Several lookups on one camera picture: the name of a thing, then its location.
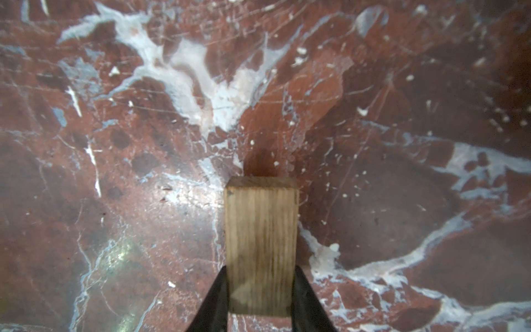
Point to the tan wooden block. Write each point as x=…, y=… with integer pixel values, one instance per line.
x=261, y=215

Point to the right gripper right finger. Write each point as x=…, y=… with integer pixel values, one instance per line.
x=307, y=313

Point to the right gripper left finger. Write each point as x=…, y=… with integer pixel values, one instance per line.
x=212, y=315

